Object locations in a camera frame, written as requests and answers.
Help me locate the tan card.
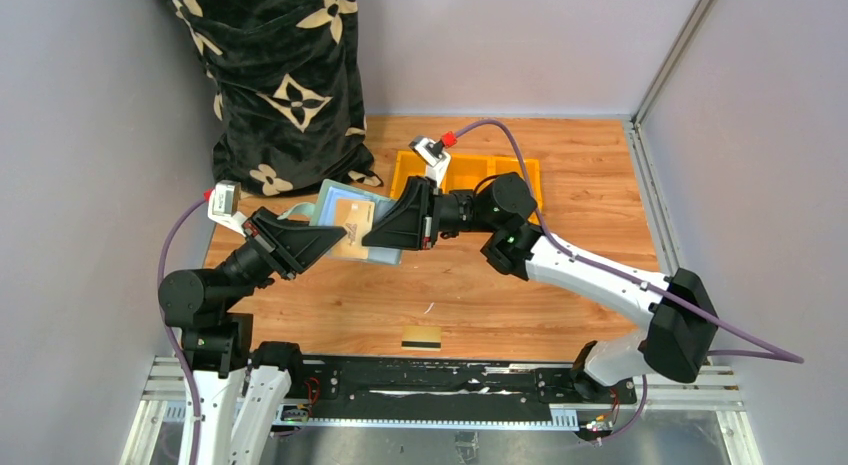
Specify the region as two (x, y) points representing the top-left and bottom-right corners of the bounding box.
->
(330, 198), (376, 260)
(400, 325), (442, 350)

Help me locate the green card holder wallet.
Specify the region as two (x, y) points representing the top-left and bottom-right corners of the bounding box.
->
(280, 179), (402, 266)

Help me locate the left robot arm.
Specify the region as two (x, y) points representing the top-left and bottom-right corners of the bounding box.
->
(158, 207), (345, 464)

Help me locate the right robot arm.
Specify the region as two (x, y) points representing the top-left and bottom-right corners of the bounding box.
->
(362, 172), (717, 395)

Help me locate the middle yellow bin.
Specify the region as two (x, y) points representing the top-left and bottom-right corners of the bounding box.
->
(442, 154), (494, 191)

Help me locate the yellow bin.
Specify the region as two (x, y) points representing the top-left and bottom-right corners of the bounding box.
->
(442, 154), (494, 191)
(492, 156), (544, 211)
(389, 150), (427, 200)

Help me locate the left yellow bin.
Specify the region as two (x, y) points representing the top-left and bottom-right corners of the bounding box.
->
(389, 150), (427, 200)

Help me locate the right yellow bin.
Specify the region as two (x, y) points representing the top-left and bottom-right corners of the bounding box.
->
(492, 156), (544, 211)

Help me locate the black floral blanket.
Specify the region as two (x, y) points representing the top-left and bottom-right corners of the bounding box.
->
(159, 0), (382, 197)

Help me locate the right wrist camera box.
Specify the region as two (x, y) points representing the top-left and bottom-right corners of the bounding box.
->
(409, 136), (452, 190)

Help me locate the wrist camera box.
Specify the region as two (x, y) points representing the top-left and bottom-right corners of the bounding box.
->
(409, 136), (452, 190)
(207, 180), (247, 235)

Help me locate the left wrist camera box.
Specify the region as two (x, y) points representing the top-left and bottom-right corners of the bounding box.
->
(207, 180), (247, 235)

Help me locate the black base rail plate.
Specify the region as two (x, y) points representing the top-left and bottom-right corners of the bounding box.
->
(284, 355), (638, 422)

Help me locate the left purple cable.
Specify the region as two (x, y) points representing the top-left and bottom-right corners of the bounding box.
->
(156, 188), (217, 465)

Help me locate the aluminium frame rail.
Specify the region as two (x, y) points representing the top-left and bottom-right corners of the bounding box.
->
(121, 355), (762, 464)

